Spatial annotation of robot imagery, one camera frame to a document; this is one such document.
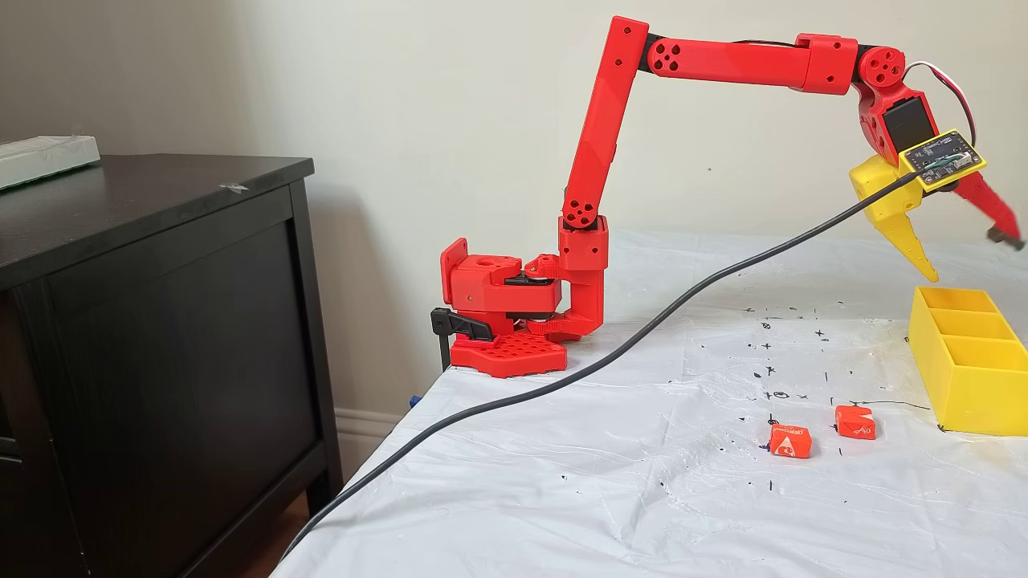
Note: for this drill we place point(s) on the orange Starburst candy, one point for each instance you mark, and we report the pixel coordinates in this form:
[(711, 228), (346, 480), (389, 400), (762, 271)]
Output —
[(855, 422), (791, 441)]

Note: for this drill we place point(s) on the yellow three-compartment box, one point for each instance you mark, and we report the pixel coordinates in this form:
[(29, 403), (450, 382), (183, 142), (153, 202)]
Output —
[(976, 385)]

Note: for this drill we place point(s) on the white plastic table cover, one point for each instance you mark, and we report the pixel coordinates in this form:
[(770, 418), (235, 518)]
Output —
[(562, 498)]

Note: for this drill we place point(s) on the black table clamp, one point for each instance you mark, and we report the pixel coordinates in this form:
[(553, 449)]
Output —
[(462, 323)]

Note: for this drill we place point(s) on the black wooden dresser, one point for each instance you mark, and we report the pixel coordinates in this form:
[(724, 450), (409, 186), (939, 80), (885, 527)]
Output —
[(161, 321)]

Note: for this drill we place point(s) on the white foam block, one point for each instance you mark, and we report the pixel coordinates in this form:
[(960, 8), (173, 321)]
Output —
[(40, 160)]

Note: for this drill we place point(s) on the camera board on yellow mount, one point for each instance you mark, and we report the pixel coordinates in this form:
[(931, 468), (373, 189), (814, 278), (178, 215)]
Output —
[(941, 159)]

